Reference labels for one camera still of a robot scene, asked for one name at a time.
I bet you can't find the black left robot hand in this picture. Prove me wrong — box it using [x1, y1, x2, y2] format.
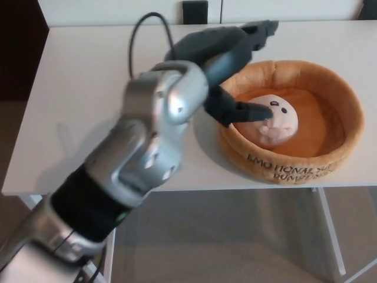
[163, 19, 280, 129]

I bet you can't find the beige plush dumpling toy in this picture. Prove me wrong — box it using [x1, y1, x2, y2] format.
[235, 93, 299, 147]

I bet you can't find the orange round plush plate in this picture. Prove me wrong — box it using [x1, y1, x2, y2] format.
[217, 60, 366, 186]

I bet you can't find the dark brown cabinet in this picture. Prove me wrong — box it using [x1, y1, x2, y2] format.
[0, 0, 50, 103]

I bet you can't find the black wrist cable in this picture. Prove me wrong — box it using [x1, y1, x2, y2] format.
[128, 12, 178, 79]

